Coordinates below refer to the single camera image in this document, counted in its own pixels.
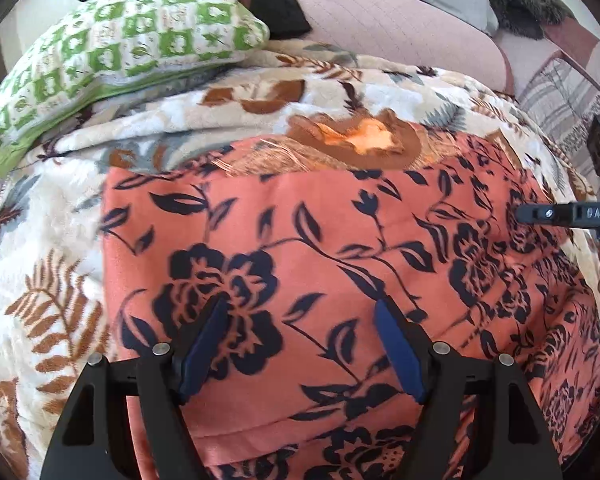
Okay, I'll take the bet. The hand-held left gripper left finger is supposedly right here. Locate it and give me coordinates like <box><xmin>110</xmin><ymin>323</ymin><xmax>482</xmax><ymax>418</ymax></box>
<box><xmin>40</xmin><ymin>292</ymin><xmax>231</xmax><ymax>480</ymax></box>

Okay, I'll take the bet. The cream leaf print blanket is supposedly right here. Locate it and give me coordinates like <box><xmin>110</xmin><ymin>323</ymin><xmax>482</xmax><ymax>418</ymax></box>
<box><xmin>0</xmin><ymin>40</ymin><xmax>600</xmax><ymax>480</ymax></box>

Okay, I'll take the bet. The striped leaf print pillow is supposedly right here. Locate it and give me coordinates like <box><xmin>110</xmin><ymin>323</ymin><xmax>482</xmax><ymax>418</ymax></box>
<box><xmin>517</xmin><ymin>52</ymin><xmax>600</xmax><ymax>161</ymax></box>

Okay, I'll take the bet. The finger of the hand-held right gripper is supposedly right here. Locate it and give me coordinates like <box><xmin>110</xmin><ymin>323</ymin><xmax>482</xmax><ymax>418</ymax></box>
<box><xmin>516</xmin><ymin>202</ymin><xmax>600</xmax><ymax>231</ymax></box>

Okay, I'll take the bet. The green checked pillow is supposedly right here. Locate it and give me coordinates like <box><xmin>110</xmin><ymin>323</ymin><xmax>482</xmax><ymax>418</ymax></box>
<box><xmin>0</xmin><ymin>0</ymin><xmax>272</xmax><ymax>180</ymax></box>

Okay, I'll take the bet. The orange floral cloth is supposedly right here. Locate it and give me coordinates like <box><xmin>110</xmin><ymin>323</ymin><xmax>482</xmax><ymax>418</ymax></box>
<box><xmin>100</xmin><ymin>132</ymin><xmax>600</xmax><ymax>480</ymax></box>

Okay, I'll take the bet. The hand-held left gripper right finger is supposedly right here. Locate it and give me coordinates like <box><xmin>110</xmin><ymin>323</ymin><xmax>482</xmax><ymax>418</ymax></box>
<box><xmin>372</xmin><ymin>295</ymin><xmax>563</xmax><ymax>480</ymax></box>

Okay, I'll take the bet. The dark furry cushion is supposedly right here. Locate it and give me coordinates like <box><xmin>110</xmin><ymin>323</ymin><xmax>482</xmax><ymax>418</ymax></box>
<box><xmin>485</xmin><ymin>0</ymin><xmax>578</xmax><ymax>41</ymax></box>

